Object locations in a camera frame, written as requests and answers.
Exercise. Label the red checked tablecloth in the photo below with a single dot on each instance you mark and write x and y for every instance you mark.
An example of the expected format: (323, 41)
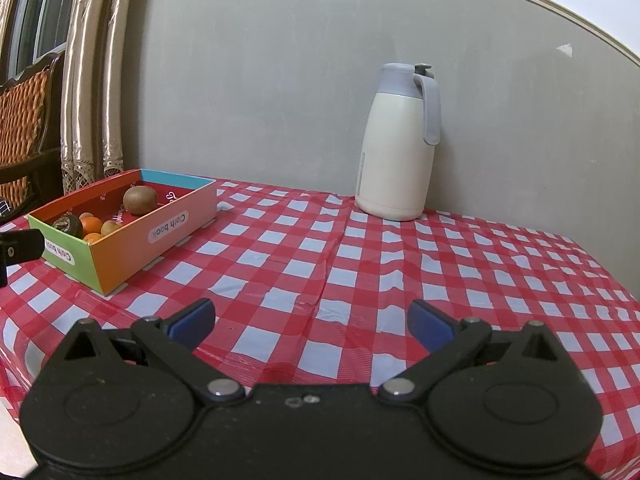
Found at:
(400, 270)

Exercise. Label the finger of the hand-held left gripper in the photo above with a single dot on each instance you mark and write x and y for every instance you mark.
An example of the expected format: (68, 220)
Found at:
(22, 246)
(3, 274)

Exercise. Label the brown kiwi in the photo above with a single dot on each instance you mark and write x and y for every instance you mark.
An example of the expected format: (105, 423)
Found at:
(141, 200)

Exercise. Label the colourful cardboard box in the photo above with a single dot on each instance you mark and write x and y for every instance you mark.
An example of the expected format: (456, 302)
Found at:
(150, 250)

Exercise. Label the small pale yellow fruit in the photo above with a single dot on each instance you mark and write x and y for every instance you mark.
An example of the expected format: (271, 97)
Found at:
(111, 228)

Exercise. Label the small orange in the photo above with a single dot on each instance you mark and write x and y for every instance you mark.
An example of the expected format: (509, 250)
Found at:
(92, 224)
(92, 237)

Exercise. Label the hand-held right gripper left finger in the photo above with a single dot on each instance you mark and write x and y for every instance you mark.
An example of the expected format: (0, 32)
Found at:
(192, 321)

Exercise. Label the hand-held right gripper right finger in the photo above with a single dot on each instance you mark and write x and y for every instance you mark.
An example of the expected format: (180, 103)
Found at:
(427, 322)

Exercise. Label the window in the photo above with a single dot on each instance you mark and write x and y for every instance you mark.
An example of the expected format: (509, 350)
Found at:
(45, 10)

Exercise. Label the cream and blue thermos jug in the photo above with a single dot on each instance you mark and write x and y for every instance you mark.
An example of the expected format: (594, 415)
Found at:
(395, 160)

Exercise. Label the beige shiny curtain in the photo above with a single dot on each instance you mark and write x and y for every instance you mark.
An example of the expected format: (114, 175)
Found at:
(85, 85)

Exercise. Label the dark mangosteen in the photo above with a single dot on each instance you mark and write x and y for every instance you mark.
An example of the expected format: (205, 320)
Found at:
(67, 225)

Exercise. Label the wooden chair with woven back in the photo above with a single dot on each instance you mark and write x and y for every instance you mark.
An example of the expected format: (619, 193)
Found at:
(25, 120)

